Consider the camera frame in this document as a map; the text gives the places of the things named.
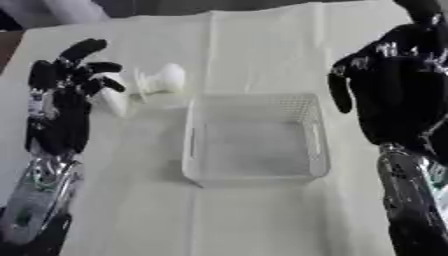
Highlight white plastic basket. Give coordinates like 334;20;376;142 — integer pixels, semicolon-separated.
180;92;333;188

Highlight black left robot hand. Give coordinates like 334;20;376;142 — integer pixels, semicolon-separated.
22;38;128;156

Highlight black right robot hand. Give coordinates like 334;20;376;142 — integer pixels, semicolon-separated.
325;0;448;156

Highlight white plastic bottle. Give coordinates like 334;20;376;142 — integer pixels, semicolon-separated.
87;72;135;118

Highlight person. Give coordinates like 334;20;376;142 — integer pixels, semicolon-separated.
0;0;112;32

